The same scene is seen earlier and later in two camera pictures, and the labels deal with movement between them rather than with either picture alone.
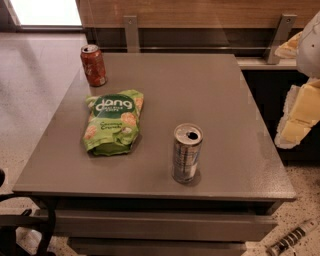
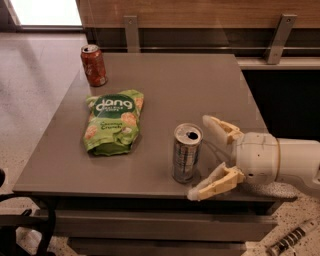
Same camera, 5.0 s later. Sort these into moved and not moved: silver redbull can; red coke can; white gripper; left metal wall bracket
Moved: white gripper
Not moved: left metal wall bracket; silver redbull can; red coke can
